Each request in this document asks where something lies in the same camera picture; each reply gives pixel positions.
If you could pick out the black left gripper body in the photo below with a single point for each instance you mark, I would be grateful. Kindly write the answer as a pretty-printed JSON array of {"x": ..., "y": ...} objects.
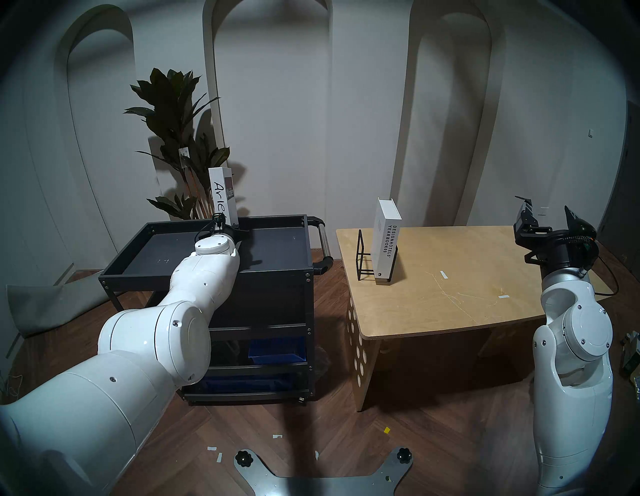
[{"x": 222, "y": 229}]

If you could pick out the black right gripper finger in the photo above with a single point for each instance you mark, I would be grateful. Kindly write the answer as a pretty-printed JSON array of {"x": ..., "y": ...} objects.
[
  {"x": 527, "y": 217},
  {"x": 579, "y": 226}
]

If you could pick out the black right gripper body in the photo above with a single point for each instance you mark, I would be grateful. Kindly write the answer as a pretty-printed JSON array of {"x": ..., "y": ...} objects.
[{"x": 560, "y": 247}]

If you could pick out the white Arietta book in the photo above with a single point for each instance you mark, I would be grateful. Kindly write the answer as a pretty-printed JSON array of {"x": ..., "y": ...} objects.
[{"x": 219, "y": 192}]

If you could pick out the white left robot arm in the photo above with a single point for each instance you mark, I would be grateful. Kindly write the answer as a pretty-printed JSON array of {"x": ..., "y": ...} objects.
[{"x": 150, "y": 340}]

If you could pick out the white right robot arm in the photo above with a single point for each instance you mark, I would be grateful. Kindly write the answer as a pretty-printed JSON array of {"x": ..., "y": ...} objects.
[{"x": 570, "y": 390}]

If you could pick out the dark grey door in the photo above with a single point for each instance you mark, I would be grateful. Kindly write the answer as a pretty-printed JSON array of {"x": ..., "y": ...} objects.
[{"x": 625, "y": 200}]

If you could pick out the light wooden table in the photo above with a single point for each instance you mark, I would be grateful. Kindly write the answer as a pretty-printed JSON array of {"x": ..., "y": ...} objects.
[{"x": 475, "y": 260}]

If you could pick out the black metal utility cart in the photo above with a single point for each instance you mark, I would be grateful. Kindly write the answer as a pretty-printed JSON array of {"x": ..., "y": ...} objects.
[{"x": 145, "y": 252}]

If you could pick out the white plant tag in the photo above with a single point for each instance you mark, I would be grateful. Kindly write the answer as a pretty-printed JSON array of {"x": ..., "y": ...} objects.
[{"x": 184, "y": 154}]

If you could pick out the cardboard box clutter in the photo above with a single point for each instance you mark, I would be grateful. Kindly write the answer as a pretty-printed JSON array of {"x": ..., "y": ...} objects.
[{"x": 631, "y": 350}]

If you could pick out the small blue storage bin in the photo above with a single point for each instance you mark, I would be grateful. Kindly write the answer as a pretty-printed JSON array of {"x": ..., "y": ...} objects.
[{"x": 277, "y": 350}]

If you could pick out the tall green potted plant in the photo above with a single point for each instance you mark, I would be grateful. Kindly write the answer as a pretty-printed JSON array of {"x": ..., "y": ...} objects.
[{"x": 172, "y": 100}]

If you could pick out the white Design Hotels yearbook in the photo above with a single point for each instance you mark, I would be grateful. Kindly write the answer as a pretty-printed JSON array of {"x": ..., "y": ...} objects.
[{"x": 387, "y": 240}]

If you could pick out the wide blue storage bin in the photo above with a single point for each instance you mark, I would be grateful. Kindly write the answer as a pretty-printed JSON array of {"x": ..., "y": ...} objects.
[{"x": 250, "y": 384}]

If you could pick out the grey floor mat sheet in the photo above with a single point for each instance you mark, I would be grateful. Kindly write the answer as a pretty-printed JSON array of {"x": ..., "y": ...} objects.
[{"x": 45, "y": 305}]

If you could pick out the black base knob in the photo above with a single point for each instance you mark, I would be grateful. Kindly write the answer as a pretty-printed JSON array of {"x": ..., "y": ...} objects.
[
  {"x": 403, "y": 455},
  {"x": 244, "y": 458}
]

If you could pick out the grey metal robot base plate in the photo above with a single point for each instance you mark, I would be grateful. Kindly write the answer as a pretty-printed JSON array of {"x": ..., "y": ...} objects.
[{"x": 270, "y": 482}]

